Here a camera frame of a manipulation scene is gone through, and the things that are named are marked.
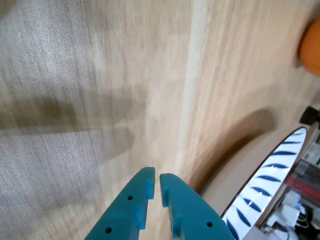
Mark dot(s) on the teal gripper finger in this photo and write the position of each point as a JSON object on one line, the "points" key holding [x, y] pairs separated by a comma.
{"points": [[192, 212], [122, 212]]}

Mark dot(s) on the yellowish orange with stem dot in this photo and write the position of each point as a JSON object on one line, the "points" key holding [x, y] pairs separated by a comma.
{"points": [[312, 47]]}

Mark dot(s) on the white plate with blue strokes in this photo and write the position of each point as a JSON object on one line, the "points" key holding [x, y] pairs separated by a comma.
{"points": [[272, 170]]}

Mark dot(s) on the white power adapter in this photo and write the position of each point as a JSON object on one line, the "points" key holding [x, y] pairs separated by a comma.
{"points": [[291, 215]]}

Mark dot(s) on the red box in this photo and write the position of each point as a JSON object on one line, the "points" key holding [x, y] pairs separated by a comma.
{"points": [[305, 187]]}

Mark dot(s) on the green and white box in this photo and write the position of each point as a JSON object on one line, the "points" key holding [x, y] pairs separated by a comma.
{"points": [[313, 155]]}

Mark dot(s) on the black block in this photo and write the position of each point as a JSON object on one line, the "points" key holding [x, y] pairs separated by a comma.
{"points": [[311, 115]]}

